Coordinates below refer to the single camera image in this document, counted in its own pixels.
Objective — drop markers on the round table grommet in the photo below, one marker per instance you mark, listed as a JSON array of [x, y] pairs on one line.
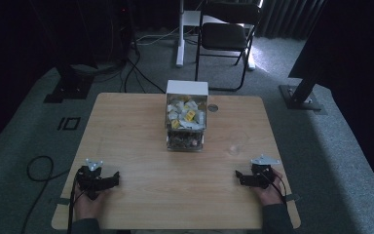
[[212, 108]]

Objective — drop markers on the white clear-front dispenser box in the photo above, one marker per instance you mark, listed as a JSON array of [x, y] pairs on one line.
[[187, 115]]

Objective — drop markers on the person's left hand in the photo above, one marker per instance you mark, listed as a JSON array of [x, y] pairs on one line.
[[89, 204]]

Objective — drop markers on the black slanted post with base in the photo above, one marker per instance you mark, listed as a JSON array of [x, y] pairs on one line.
[[303, 87]]

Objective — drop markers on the pile of dark packets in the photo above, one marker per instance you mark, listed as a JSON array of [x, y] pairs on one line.
[[185, 139]]

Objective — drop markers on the white desk leg frame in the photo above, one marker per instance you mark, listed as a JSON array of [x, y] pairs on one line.
[[182, 32]]

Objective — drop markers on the black folding chair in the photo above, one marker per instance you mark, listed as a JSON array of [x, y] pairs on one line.
[[224, 35]]

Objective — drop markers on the person's right hand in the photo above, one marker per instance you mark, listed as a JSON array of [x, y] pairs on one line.
[[271, 191]]

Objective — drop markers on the grey tape strip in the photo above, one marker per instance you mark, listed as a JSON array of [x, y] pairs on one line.
[[292, 197], [63, 201]]

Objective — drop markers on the black stand with base plate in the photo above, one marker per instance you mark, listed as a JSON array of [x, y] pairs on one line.
[[69, 84]]

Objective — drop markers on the dark curtain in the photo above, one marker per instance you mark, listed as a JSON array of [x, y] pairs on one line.
[[289, 18]]

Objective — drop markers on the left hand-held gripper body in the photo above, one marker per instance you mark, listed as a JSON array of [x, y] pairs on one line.
[[92, 180]]

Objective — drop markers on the pile of white yellow packets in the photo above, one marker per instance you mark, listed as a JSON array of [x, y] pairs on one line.
[[185, 113]]

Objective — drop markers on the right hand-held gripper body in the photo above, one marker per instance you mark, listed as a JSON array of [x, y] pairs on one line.
[[260, 177]]

